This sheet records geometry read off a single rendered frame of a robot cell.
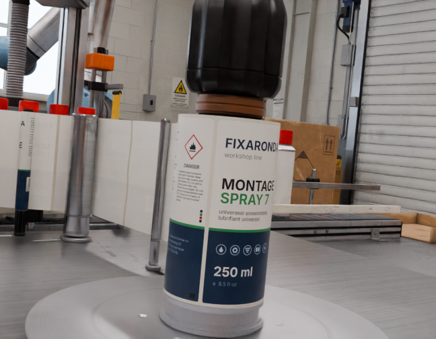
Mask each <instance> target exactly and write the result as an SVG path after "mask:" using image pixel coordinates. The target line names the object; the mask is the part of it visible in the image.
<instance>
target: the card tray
mask: <svg viewBox="0 0 436 339"><path fill-rule="evenodd" d="M356 214H376V215H382V216H386V217H392V218H396V219H399V220H401V221H402V234H401V237H405V238H408V239H414V240H417V241H423V242H426V243H436V216H433V215H426V214H422V213H356Z"/></svg>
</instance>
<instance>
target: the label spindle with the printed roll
mask: <svg viewBox="0 0 436 339"><path fill-rule="evenodd" d="M286 34H287V12H286V9H285V5H284V3H283V0H195V1H194V3H193V5H192V9H191V12H190V25H189V33H188V48H187V57H186V72H185V82H186V85H187V87H188V89H189V90H190V91H191V92H192V93H197V94H198V95H199V96H197V97H196V102H197V105H196V111H198V112H197V113H198V114H179V115H178V129H177V137H176V152H175V161H174V176H173V184H172V199H171V207H170V222H169V231H168V246H167V254H166V269H165V278H164V286H163V296H164V297H165V299H166V304H165V305H163V306H162V307H161V309H160V317H161V318H162V320H163V321H165V323H167V325H169V326H171V327H173V328H175V329H177V330H180V331H182V332H186V333H189V334H195V335H199V336H208V337H218V338H229V337H238V336H245V335H248V334H252V333H254V332H256V331H257V330H259V329H260V328H261V327H262V325H263V316H262V315H261V314H260V312H259V308H261V307H262V306H263V304H264V290H265V282H266V268H267V261H268V247H269V240H270V226H271V219H272V211H273V198H274V191H275V177H276V169H277V155H278V148H279V135H280V127H281V123H279V122H272V121H267V120H261V119H262V117H265V112H266V111H265V110H264V109H266V102H264V100H272V99H273V98H275V97H276V96H277V94H278V93H279V92H280V89H281V84H282V79H281V78H282V76H283V63H284V56H285V42H286Z"/></svg>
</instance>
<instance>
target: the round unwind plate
mask: <svg viewBox="0 0 436 339"><path fill-rule="evenodd" d="M164 278H165V275H149V276H127V277H119V278H109V279H104V280H96V281H92V282H87V283H83V284H80V285H75V286H72V287H69V288H66V289H63V290H60V291H57V292H55V293H53V294H51V295H49V296H47V297H45V298H43V299H42V300H41V301H39V302H38V303H37V304H35V306H33V308H31V310H30V311H29V313H28V315H27V317H26V323H25V332H26V336H27V339H389V338H388V337H387V336H386V335H385V334H384V333H383V332H382V331H381V330H380V329H379V328H378V327H377V326H376V325H374V324H373V323H371V322H370V321H368V320H367V319H365V318H364V317H362V316H360V315H358V314H356V313H354V312H352V311H350V310H348V309H346V308H344V307H341V306H339V305H336V304H334V303H331V302H329V301H325V300H323V299H320V298H317V297H313V296H311V295H306V294H304V293H300V292H297V291H292V290H289V289H284V288H280V287H274V286H270V285H265V290H264V304H263V306H262V307H261V308H259V312H260V314H261V315H262V316H263V325H262V327H261V328H260V329H259V330H257V331H256V332H254V333H252V334H248V335H245V336H238V337H229V338H218V337H208V336H199V335H195V334H189V333H186V332H182V331H180V330H177V329H175V328H173V327H171V326H169V325H167V323H165V321H163V320H162V318H161V317H160V309H161V307H162V306H163V305H165V304H166V299H165V297H164V295H163V292H164Z"/></svg>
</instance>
